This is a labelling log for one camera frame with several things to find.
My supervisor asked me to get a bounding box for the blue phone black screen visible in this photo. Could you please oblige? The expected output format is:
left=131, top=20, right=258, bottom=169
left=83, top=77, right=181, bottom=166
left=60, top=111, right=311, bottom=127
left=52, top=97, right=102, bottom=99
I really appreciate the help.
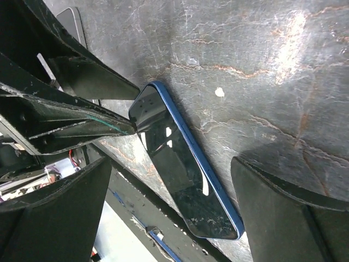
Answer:
left=129, top=81, right=245, bottom=240

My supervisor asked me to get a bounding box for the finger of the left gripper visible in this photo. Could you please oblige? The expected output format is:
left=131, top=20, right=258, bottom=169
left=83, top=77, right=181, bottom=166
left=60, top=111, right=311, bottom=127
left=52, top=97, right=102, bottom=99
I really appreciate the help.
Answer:
left=1, top=1, right=140, bottom=100
left=1, top=83, right=136, bottom=155

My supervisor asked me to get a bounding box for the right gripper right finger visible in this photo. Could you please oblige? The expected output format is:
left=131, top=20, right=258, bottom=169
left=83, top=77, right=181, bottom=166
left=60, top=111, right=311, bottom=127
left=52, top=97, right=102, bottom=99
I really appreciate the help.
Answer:
left=231, top=157, right=348, bottom=261

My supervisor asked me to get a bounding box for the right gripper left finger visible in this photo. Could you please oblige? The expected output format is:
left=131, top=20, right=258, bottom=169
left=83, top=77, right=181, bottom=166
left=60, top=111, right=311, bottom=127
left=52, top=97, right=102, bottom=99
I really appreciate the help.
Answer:
left=1, top=157, right=111, bottom=261

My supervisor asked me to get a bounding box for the white phone black screen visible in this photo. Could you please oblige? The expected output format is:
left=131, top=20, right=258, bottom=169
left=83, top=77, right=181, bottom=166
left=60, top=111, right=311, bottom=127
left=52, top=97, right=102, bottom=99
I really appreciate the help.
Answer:
left=56, top=7, right=87, bottom=48

